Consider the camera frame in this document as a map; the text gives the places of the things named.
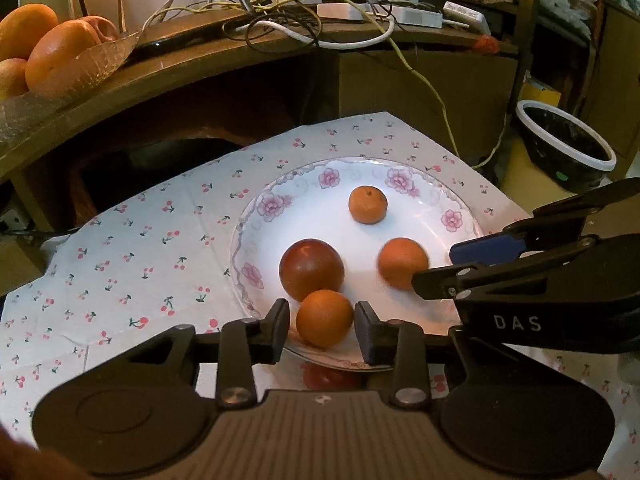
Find floral white plate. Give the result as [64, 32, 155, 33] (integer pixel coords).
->
[230, 156, 485, 372]

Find wooden cabinet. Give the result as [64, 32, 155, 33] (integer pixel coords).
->
[575, 0, 640, 181]

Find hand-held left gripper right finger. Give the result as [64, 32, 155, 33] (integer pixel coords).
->
[353, 301, 521, 409]

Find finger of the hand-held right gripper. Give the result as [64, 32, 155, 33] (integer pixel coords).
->
[449, 177, 640, 266]
[412, 235, 602, 301]

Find wooden desk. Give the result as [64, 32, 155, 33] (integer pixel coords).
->
[0, 7, 521, 233]

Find clear glass fruit bowl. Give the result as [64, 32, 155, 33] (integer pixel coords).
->
[0, 29, 139, 147]

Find white-rimmed black trash bin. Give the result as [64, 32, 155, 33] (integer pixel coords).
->
[515, 100, 618, 194]

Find tangle of black cables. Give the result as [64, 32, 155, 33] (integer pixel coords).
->
[222, 0, 401, 56]

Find large orange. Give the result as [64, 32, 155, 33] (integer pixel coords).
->
[0, 58, 29, 101]
[25, 19, 103, 94]
[0, 3, 59, 62]

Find red apple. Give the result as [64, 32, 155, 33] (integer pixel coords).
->
[79, 15, 120, 44]

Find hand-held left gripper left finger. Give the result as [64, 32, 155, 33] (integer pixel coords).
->
[125, 299, 291, 409]

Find yellow cardboard box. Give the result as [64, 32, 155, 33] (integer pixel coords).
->
[520, 81, 562, 107]

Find thick white cable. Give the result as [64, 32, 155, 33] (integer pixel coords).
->
[244, 19, 396, 51]

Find white power adapter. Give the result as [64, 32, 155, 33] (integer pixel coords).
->
[442, 1, 490, 37]

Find cherry print tablecloth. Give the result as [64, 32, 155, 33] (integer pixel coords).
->
[0, 111, 640, 480]

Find small mandarin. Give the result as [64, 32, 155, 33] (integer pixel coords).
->
[348, 185, 389, 224]

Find white power strip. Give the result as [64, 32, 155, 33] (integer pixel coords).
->
[317, 2, 444, 29]

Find dark red round fruit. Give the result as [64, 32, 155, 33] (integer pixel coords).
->
[279, 239, 346, 302]

